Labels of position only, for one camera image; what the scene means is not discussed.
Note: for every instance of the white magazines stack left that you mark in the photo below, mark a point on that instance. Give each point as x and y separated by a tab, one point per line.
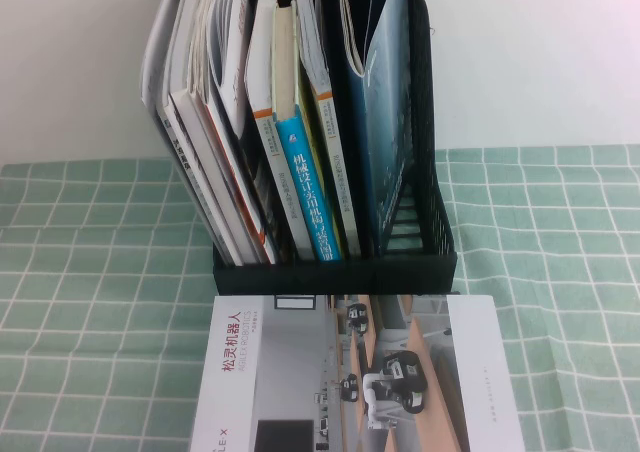
160	62

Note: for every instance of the white book orange band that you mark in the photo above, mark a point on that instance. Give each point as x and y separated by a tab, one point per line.
260	62
337	172

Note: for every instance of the black plastic book holder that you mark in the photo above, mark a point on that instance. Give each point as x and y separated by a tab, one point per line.
340	277

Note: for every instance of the green checked tablecloth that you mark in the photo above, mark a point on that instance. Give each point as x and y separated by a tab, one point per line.
75	272

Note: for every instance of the white brochure orange edge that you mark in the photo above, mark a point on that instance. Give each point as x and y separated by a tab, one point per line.
227	152

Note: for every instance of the blue circuit-pattern brochure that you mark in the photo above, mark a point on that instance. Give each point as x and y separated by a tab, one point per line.
387	122

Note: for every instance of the curled white magazine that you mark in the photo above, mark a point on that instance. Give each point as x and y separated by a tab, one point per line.
227	37

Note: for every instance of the dark photo cover brochure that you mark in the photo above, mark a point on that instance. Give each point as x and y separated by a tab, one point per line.
257	182

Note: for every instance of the white AgileX robotics brochure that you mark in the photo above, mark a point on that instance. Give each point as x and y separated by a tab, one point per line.
280	372

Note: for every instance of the blue spine mechanical design book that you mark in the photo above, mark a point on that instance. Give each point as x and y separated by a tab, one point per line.
305	187

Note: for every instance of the thick white brochure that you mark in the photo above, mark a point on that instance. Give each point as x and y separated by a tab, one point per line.
182	104

